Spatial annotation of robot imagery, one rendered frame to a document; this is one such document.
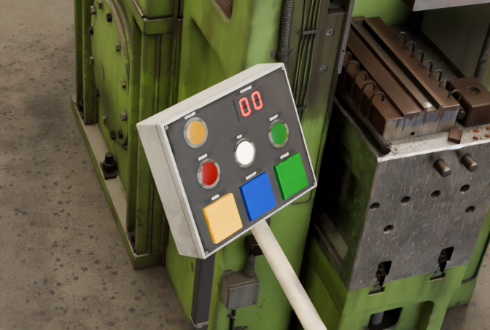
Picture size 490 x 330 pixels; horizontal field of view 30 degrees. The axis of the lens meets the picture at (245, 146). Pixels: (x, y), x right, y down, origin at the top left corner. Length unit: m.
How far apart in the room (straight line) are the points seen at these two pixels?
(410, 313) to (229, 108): 1.17
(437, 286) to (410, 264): 0.17
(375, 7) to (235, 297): 0.89
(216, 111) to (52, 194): 1.65
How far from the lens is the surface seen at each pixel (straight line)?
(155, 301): 2.97
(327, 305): 2.60
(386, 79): 2.28
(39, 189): 3.37
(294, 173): 1.90
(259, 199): 1.83
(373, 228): 2.30
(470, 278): 3.07
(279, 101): 1.87
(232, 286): 2.48
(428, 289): 2.61
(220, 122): 1.77
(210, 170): 1.75
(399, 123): 2.18
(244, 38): 2.04
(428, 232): 2.42
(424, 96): 2.26
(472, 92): 2.33
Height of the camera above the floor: 2.21
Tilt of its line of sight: 38 degrees down
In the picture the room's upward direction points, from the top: 7 degrees clockwise
